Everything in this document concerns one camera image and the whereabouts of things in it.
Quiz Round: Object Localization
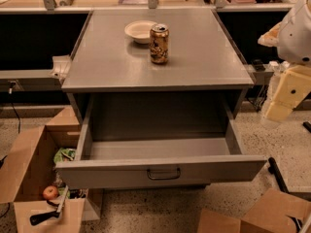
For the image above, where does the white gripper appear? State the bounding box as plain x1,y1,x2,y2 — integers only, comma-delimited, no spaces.
258,23,311,122

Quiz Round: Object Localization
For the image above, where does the grey top drawer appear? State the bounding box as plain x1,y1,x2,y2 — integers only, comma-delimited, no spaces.
56,92,266,189

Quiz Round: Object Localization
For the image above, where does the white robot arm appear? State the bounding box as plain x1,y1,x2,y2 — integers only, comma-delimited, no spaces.
258,0,311,124

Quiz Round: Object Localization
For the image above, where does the white power strip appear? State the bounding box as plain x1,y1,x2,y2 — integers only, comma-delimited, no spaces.
268,61,290,72

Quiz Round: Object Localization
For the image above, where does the black floor bar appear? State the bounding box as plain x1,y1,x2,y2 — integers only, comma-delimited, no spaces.
268,157,289,193

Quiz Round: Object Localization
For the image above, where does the grey metal cabinet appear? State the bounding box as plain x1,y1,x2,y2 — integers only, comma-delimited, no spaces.
63,8,253,141

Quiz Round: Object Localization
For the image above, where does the cardboard box right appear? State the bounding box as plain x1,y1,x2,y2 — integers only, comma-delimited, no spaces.
197,189,311,233

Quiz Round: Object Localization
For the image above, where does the gold drink can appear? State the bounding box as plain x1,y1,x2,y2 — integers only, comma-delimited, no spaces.
150,23,169,64

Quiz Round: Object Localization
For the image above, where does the white bowl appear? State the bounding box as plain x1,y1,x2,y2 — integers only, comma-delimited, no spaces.
124,20,156,44

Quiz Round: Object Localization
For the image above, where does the green snack bag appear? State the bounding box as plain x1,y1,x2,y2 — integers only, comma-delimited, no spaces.
53,148,76,164

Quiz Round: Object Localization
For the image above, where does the red apple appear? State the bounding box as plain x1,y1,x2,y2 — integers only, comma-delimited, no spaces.
43,185,58,200

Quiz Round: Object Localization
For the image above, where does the open cardboard box left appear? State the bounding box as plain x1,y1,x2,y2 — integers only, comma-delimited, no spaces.
0,107,102,233

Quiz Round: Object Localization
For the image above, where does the black cable left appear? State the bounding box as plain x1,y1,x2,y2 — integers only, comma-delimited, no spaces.
7,81,22,135

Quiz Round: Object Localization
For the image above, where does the black handled tool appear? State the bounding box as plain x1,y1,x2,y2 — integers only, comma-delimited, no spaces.
29,184,70,226

